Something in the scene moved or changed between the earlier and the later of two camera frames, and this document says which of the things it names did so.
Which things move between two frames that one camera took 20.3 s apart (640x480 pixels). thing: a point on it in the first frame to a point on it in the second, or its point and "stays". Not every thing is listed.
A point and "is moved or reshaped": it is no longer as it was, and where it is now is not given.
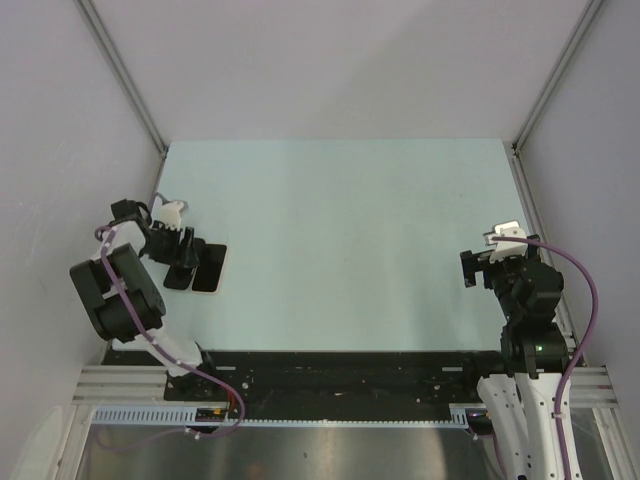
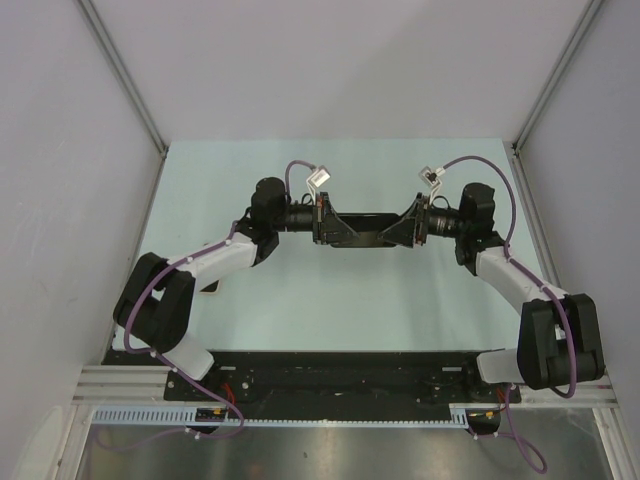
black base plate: x=432 y=377 stays
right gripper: x=476 y=262 to x=413 y=225
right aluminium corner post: x=586 y=17 stays
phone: x=178 y=277 is moved or reshaped
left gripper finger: x=189 y=255 to x=337 y=233
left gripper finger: x=201 y=251 to x=328 y=214
